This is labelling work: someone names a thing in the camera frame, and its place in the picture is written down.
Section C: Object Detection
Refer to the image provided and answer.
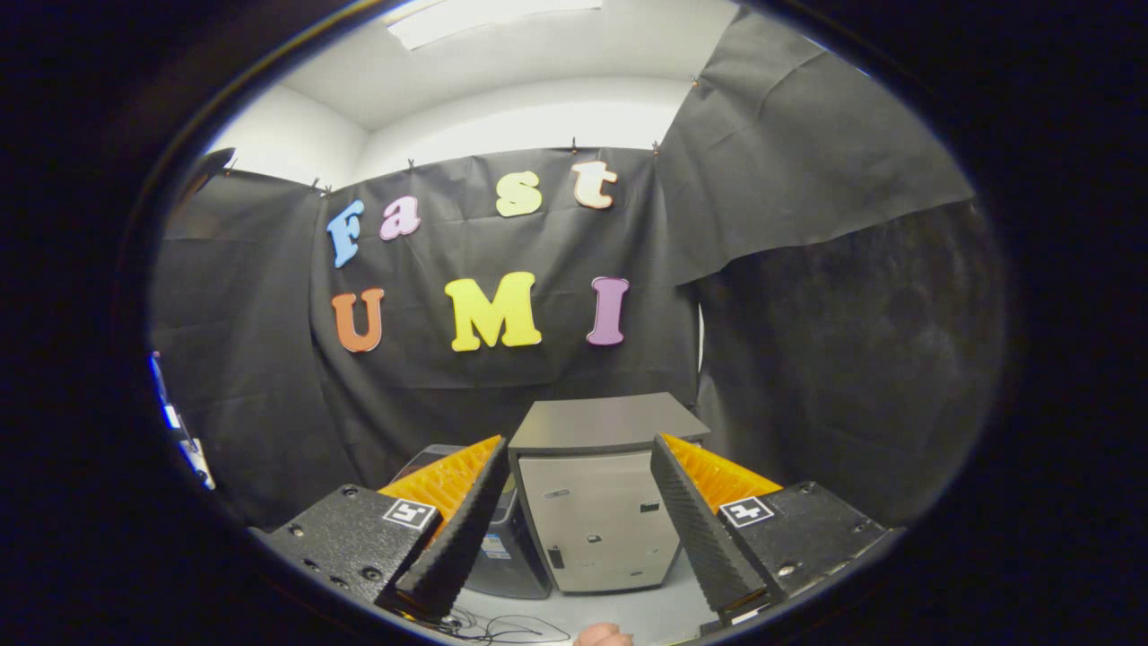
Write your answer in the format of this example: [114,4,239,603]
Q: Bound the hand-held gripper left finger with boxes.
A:
[254,435,510,622]

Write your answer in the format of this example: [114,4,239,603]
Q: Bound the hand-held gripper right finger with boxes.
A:
[648,434,903,625]

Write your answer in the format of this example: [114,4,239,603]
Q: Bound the dark grey washing machine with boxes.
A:
[392,444,552,600]

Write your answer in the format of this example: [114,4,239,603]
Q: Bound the grey small cabinet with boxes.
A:
[508,392,712,595]

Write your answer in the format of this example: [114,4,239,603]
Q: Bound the black backdrop cloth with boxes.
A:
[148,9,1010,530]

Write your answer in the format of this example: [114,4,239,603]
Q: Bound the blue and white object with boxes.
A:
[148,353,217,491]

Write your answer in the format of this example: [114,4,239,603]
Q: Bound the thin black cable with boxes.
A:
[429,606,571,645]

